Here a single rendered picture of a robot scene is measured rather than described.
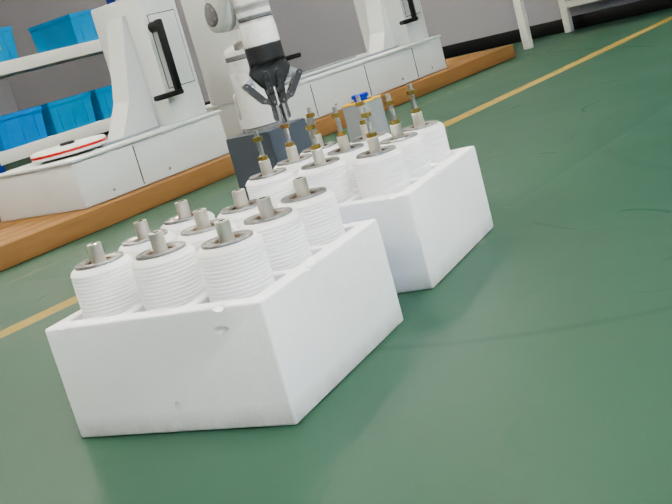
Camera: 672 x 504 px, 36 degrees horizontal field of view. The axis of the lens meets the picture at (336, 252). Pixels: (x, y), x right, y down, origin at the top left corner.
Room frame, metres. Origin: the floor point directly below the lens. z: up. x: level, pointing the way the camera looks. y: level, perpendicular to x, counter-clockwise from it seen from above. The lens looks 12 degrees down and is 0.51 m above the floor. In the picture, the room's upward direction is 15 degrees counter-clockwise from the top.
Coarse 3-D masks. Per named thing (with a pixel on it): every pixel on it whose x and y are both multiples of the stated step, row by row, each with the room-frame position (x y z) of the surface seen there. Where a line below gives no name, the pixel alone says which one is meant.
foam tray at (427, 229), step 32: (448, 160) 2.05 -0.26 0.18; (416, 192) 1.84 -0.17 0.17; (448, 192) 1.97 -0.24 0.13; (480, 192) 2.13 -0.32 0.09; (384, 224) 1.84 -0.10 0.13; (416, 224) 1.82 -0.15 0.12; (448, 224) 1.94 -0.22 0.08; (480, 224) 2.09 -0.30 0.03; (416, 256) 1.82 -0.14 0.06; (448, 256) 1.91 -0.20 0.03; (416, 288) 1.83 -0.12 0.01
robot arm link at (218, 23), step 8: (208, 0) 2.46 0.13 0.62; (216, 0) 2.44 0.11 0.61; (224, 0) 2.43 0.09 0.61; (208, 8) 2.47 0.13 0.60; (216, 8) 2.44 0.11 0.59; (224, 8) 2.43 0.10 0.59; (232, 8) 2.45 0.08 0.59; (208, 16) 2.47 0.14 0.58; (216, 16) 2.45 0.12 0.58; (224, 16) 2.44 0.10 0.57; (232, 16) 2.45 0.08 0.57; (208, 24) 2.49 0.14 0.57; (216, 24) 2.46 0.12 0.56; (224, 24) 2.45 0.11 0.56; (232, 24) 2.46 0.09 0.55; (216, 32) 2.48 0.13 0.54
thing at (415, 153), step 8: (416, 136) 2.00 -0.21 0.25; (384, 144) 2.00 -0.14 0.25; (392, 144) 1.99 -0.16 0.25; (400, 144) 1.98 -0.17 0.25; (408, 144) 1.98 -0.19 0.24; (416, 144) 1.98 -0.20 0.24; (424, 144) 2.00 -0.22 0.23; (408, 152) 1.98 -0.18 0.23; (416, 152) 1.98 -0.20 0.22; (424, 152) 2.00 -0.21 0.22; (408, 160) 1.98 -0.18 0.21; (416, 160) 1.98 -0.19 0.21; (424, 160) 1.99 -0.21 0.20; (408, 168) 1.98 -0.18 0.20; (416, 168) 1.98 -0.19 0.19; (424, 168) 1.99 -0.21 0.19; (416, 176) 1.98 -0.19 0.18
